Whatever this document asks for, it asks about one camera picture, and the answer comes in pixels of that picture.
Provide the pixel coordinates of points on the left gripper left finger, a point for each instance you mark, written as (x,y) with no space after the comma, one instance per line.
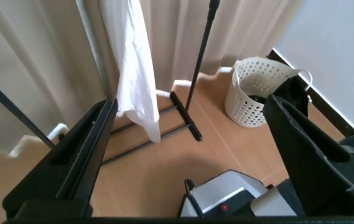
(58,177)

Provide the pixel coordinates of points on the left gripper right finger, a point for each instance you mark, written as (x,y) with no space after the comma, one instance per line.
(319,180)

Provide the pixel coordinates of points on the white garment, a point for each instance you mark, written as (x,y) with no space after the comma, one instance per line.
(133,62)

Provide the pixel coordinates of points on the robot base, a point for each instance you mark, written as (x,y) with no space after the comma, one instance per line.
(223,189)

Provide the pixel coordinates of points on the white laundry basket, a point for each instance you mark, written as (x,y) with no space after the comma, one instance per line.
(242,105)

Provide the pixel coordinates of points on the black clothes rack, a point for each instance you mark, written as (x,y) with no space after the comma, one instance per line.
(197,71)

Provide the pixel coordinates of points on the black garment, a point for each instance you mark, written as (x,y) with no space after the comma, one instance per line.
(295,93)

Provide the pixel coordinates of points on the beige curtain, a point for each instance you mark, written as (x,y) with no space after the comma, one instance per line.
(24,62)

